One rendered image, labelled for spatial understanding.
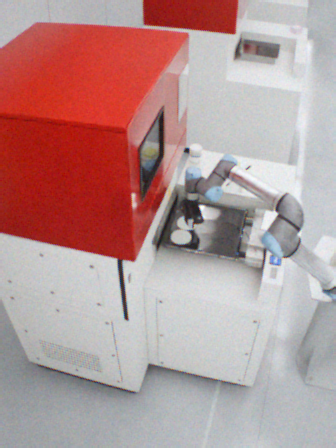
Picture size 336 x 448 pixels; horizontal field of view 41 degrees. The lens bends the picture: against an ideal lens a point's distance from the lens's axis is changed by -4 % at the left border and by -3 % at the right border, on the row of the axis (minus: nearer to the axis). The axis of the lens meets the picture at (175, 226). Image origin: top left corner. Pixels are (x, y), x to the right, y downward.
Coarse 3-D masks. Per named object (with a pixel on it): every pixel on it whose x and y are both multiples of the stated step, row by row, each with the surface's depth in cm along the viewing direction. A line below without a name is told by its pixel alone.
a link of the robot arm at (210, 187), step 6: (210, 174) 207; (216, 174) 205; (198, 180) 208; (204, 180) 207; (210, 180) 205; (216, 180) 204; (222, 180) 205; (198, 186) 207; (204, 186) 205; (210, 186) 204; (216, 186) 204; (204, 192) 205; (210, 192) 204; (216, 192) 203; (222, 192) 206; (210, 198) 204; (216, 198) 206
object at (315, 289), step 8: (320, 240) 241; (328, 240) 241; (320, 248) 237; (328, 248) 237; (320, 256) 233; (328, 256) 233; (312, 280) 221; (312, 288) 218; (320, 288) 218; (312, 296) 214; (320, 296) 214; (328, 296) 214
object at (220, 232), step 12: (204, 204) 248; (180, 216) 241; (204, 216) 241; (216, 216) 241; (228, 216) 242; (240, 216) 242; (180, 228) 235; (204, 228) 235; (216, 228) 235; (228, 228) 235; (240, 228) 235; (168, 240) 229; (192, 240) 229; (204, 240) 229; (216, 240) 229; (228, 240) 229; (216, 252) 223; (228, 252) 223
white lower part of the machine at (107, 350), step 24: (0, 288) 216; (24, 312) 226; (48, 312) 219; (72, 312) 212; (144, 312) 232; (24, 336) 246; (48, 336) 237; (72, 336) 229; (96, 336) 222; (120, 336) 216; (144, 336) 243; (48, 360) 258; (72, 360) 249; (96, 360) 241; (120, 360) 233; (144, 360) 255; (120, 384) 254
